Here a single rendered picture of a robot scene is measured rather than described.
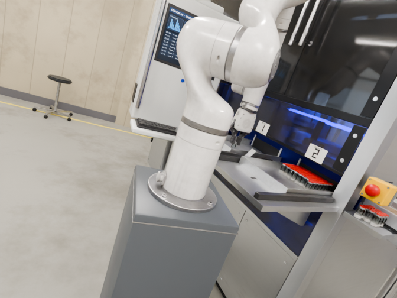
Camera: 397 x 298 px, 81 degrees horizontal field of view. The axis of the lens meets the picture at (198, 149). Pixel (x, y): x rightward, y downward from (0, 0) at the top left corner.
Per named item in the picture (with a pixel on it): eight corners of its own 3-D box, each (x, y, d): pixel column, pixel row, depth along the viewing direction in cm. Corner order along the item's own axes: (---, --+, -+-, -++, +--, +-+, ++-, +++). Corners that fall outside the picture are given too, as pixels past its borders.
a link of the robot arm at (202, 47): (219, 138, 51) (262, 22, 44) (149, 109, 56) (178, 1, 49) (231, 133, 62) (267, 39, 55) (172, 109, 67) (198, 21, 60)
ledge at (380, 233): (360, 215, 93) (363, 211, 92) (397, 237, 82) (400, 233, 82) (341, 215, 86) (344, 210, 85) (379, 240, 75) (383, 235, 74)
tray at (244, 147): (249, 145, 144) (251, 139, 143) (279, 163, 123) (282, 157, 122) (202, 135, 126) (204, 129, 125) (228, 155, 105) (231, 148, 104)
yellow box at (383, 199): (368, 194, 85) (378, 177, 83) (390, 206, 79) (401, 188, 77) (357, 194, 81) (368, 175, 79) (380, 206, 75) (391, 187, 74)
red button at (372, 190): (366, 193, 80) (372, 182, 79) (378, 199, 77) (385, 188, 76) (361, 192, 78) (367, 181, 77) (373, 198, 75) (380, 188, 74)
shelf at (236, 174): (243, 144, 148) (244, 142, 148) (348, 211, 91) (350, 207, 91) (175, 131, 124) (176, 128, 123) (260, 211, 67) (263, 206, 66)
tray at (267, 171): (290, 170, 116) (293, 164, 115) (338, 200, 95) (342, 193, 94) (238, 163, 99) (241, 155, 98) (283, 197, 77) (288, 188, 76)
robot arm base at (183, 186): (148, 207, 51) (172, 128, 46) (145, 169, 68) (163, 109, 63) (225, 217, 57) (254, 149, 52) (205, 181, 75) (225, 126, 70)
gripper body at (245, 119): (245, 107, 103) (236, 130, 106) (262, 112, 108) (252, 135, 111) (236, 103, 109) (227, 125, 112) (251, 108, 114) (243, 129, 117)
